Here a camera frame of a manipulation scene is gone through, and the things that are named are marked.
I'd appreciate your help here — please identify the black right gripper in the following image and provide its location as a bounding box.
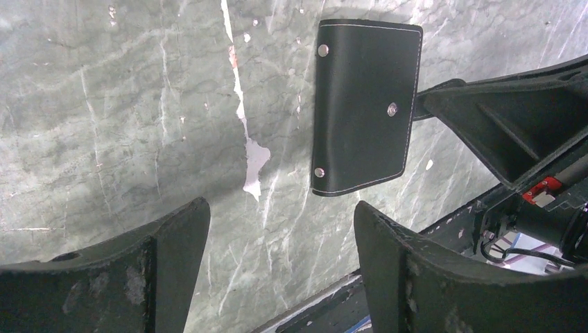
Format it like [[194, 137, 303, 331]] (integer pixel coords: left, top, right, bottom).
[[420, 55, 587, 264]]

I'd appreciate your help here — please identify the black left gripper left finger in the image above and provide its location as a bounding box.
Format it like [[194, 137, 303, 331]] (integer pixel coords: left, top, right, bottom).
[[1, 198, 211, 332]]

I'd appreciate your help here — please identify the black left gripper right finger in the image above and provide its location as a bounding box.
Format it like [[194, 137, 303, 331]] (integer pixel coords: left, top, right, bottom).
[[354, 201, 587, 332]]

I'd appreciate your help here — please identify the black leather card holder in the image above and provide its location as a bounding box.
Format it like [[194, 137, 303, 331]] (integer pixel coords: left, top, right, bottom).
[[311, 19, 425, 197]]

